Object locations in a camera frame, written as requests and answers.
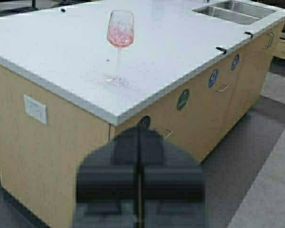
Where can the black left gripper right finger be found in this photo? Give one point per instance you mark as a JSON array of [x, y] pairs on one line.
[[173, 185]]

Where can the black trash sticker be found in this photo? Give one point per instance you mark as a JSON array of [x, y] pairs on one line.
[[144, 122]]

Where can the far cabinet handle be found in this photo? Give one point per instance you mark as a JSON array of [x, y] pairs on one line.
[[270, 40]]

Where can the black counter clip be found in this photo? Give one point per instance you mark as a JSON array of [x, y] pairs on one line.
[[251, 35], [223, 50]]

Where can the wooden island cabinet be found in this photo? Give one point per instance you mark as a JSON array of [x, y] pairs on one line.
[[38, 162]]

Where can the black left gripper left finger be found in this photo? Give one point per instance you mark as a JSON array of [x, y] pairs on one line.
[[106, 185]]

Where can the blue recycle sticker far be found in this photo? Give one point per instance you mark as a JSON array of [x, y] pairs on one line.
[[235, 62]]

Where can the blue recycle sticker near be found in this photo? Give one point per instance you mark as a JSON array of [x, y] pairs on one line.
[[213, 78]]

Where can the trash drawer handle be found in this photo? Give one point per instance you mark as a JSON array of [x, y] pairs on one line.
[[168, 133]]

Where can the green compost sticker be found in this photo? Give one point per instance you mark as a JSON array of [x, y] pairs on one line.
[[183, 98]]

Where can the black counter clip far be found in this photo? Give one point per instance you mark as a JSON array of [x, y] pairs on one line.
[[251, 35]]

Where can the blue recycle sticker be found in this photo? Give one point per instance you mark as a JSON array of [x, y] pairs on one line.
[[213, 78], [235, 62]]

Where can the island stainless double sink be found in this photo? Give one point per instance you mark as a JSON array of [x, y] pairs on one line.
[[236, 12]]

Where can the wine glass with pink liquid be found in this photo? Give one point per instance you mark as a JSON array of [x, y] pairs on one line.
[[120, 34]]

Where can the black counter clip near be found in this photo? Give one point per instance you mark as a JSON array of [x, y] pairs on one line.
[[223, 50]]

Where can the recycle drawer handle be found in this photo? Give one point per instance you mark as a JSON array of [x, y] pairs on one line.
[[222, 88]]

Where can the white island outlet plate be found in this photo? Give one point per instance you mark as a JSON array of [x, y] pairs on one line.
[[35, 109]]

